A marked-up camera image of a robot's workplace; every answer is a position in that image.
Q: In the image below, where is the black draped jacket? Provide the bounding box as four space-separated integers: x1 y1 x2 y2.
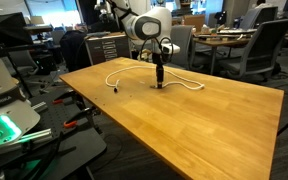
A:
59 29 92 73

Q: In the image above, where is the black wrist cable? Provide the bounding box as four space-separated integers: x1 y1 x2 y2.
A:
139 35 174 65

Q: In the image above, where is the labelled drawer cabinet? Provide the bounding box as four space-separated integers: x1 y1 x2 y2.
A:
84 31 134 66

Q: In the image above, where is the large black screen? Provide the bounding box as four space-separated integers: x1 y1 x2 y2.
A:
0 11 36 48

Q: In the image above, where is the wooden office desk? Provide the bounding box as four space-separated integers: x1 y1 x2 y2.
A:
192 31 262 76

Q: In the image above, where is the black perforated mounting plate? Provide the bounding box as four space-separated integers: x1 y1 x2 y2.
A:
0 87 108 180

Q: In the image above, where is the orange-handled black clamp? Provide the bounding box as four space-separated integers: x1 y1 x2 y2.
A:
51 89 86 106
62 105 102 130

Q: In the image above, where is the aluminium extrusion bar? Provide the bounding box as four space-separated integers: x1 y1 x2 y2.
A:
30 101 49 114
14 127 54 145

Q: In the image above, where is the grey armrest office chair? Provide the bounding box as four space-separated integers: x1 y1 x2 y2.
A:
217 17 288 82

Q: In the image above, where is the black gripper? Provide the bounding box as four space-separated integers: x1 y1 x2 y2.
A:
152 52 167 90

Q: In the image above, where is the brown cardboard box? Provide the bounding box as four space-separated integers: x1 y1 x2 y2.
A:
183 13 207 33

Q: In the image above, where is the white rope with black tip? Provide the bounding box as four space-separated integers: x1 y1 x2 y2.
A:
104 64 206 94

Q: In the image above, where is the grey mesh office chair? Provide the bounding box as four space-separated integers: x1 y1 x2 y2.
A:
239 5 280 32

